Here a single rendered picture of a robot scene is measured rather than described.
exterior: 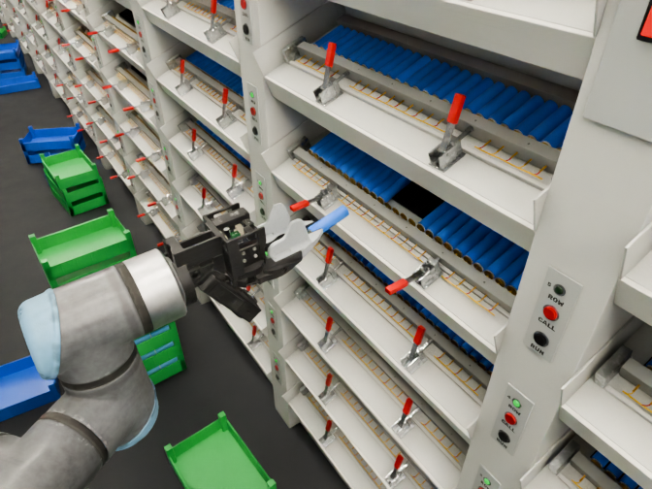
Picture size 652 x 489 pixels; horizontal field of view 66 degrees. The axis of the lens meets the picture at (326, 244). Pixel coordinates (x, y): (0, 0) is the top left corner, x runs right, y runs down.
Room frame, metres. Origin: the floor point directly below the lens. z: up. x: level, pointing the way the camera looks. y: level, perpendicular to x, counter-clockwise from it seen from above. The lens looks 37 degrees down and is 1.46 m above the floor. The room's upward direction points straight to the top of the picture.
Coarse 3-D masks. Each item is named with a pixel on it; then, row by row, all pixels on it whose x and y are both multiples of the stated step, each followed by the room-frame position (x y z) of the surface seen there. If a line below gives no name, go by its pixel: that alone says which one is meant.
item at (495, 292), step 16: (304, 160) 0.91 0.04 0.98; (320, 176) 0.87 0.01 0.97; (336, 176) 0.84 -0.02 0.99; (352, 192) 0.78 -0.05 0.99; (368, 208) 0.74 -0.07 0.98; (384, 208) 0.72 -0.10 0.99; (400, 224) 0.68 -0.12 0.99; (416, 240) 0.64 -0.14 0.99; (432, 240) 0.63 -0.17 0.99; (416, 256) 0.62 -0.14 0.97; (432, 256) 0.62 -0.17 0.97; (448, 256) 0.59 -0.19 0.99; (464, 272) 0.56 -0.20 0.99; (480, 288) 0.53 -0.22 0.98; (496, 288) 0.52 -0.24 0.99; (496, 304) 0.51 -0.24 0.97; (512, 304) 0.49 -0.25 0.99
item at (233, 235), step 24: (240, 216) 0.53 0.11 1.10; (168, 240) 0.48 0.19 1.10; (192, 240) 0.48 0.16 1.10; (216, 240) 0.48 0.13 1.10; (240, 240) 0.50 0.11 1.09; (264, 240) 0.50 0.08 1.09; (192, 264) 0.46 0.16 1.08; (216, 264) 0.49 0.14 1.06; (240, 264) 0.48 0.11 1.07; (264, 264) 0.51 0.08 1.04; (192, 288) 0.44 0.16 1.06
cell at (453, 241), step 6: (468, 222) 0.65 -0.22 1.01; (474, 222) 0.65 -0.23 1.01; (480, 222) 0.65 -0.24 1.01; (462, 228) 0.64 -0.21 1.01; (468, 228) 0.64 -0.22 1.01; (474, 228) 0.64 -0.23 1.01; (456, 234) 0.63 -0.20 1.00; (462, 234) 0.63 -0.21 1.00; (468, 234) 0.64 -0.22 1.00; (450, 240) 0.63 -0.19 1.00; (456, 240) 0.63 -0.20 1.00; (462, 240) 0.63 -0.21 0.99
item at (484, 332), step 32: (320, 128) 1.01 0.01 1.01; (288, 160) 0.96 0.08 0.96; (288, 192) 0.91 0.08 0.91; (352, 224) 0.73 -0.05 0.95; (416, 224) 0.70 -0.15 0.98; (384, 256) 0.65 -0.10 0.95; (416, 288) 0.57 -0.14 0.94; (448, 288) 0.56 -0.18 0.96; (448, 320) 0.52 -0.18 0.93; (480, 320) 0.50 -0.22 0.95; (480, 352) 0.48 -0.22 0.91
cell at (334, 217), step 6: (336, 210) 0.61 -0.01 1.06; (342, 210) 0.61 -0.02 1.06; (324, 216) 0.60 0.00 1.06; (330, 216) 0.60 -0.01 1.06; (336, 216) 0.60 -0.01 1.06; (342, 216) 0.60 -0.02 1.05; (318, 222) 0.59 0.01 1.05; (324, 222) 0.59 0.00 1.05; (330, 222) 0.59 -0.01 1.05; (336, 222) 0.60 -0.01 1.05; (312, 228) 0.58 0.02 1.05; (318, 228) 0.58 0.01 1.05; (324, 228) 0.59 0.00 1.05
